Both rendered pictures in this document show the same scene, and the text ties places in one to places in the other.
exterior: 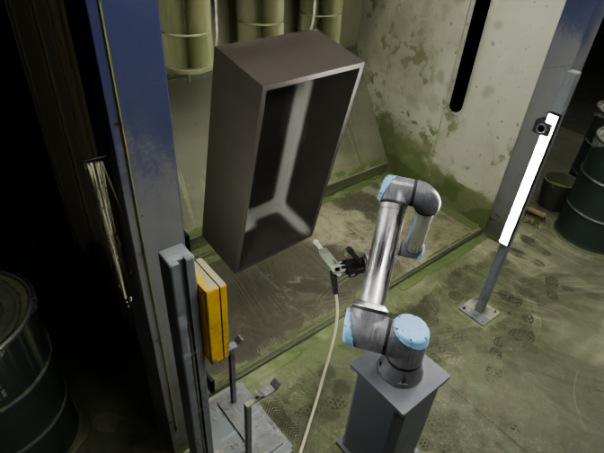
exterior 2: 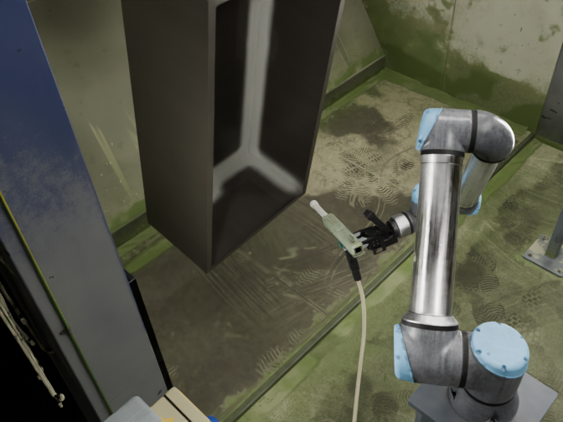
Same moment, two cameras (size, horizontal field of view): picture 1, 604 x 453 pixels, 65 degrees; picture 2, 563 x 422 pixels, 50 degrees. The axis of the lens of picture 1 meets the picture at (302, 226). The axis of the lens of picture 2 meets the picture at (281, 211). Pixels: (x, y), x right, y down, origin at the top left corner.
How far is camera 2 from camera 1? 0.48 m
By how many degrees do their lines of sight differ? 8
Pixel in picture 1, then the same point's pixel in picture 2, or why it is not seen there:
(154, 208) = (69, 260)
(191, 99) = (92, 15)
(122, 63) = not seen: outside the picture
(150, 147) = (39, 168)
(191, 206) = (123, 172)
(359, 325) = (419, 353)
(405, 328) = (492, 348)
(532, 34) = not seen: outside the picture
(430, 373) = (529, 394)
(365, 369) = (431, 406)
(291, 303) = (291, 290)
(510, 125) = not seen: outside the picture
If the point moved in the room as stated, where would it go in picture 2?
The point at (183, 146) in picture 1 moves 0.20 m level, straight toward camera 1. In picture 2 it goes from (95, 89) to (100, 110)
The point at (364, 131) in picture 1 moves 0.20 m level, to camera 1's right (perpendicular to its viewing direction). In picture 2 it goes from (346, 17) to (377, 14)
